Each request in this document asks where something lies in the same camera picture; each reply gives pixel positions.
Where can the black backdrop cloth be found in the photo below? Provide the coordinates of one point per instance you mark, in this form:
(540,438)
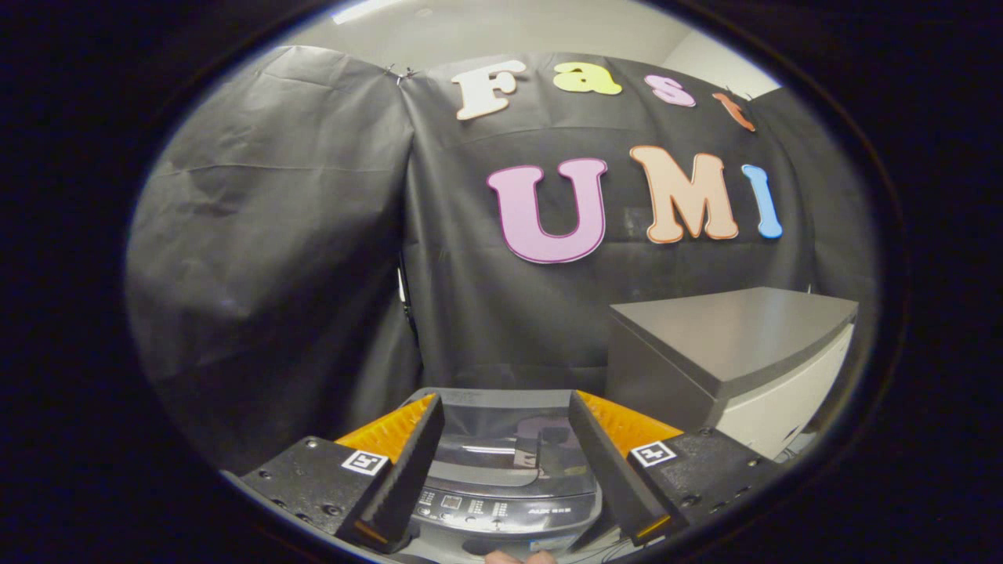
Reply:
(274,274)

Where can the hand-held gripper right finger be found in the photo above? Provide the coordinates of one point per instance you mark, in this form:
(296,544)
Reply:
(603,470)

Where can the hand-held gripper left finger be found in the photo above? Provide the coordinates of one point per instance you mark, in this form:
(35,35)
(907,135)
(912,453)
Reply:
(411,470)

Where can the beige cabinet with dark frame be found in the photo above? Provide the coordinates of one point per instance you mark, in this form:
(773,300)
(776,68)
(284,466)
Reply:
(729,337)

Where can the grey washing machine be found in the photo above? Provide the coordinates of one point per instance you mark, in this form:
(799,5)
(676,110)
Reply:
(501,513)

